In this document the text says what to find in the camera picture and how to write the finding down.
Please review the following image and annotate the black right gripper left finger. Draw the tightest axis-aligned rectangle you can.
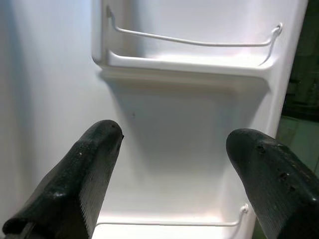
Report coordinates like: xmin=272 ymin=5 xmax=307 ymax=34
xmin=1 ymin=119 xmax=125 ymax=239

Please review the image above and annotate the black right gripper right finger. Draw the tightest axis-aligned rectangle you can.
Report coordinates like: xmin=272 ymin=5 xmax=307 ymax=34
xmin=225 ymin=128 xmax=319 ymax=239

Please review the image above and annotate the white wire door rail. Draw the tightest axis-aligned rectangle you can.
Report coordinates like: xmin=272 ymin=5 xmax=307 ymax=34
xmin=106 ymin=4 xmax=284 ymax=67
xmin=95 ymin=203 xmax=250 ymax=228

